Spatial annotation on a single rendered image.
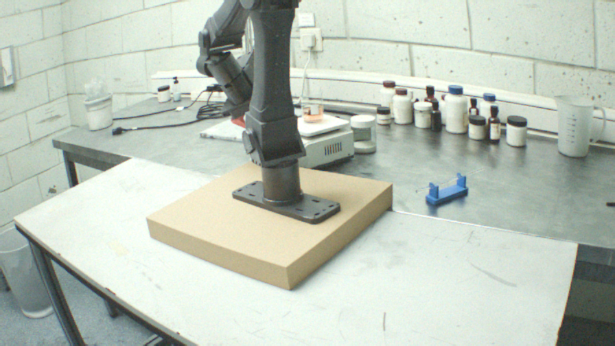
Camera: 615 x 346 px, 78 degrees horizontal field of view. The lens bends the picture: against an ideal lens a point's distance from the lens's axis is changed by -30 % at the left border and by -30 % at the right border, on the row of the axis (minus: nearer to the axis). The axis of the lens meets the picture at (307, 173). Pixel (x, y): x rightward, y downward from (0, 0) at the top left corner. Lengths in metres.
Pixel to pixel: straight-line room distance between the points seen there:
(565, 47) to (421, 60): 0.54
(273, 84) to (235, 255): 0.27
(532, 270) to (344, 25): 1.17
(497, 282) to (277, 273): 0.33
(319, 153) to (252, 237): 0.39
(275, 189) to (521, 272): 0.45
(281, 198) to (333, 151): 0.32
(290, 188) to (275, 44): 0.24
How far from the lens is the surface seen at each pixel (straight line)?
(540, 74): 1.49
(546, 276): 0.77
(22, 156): 3.26
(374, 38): 1.66
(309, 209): 0.86
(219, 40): 1.00
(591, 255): 0.90
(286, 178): 0.87
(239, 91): 1.04
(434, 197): 0.99
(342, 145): 1.19
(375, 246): 0.85
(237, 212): 0.90
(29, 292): 2.46
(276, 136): 0.86
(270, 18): 0.80
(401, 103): 1.47
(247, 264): 0.78
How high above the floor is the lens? 1.31
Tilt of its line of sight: 21 degrees down
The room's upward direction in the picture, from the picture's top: 5 degrees counter-clockwise
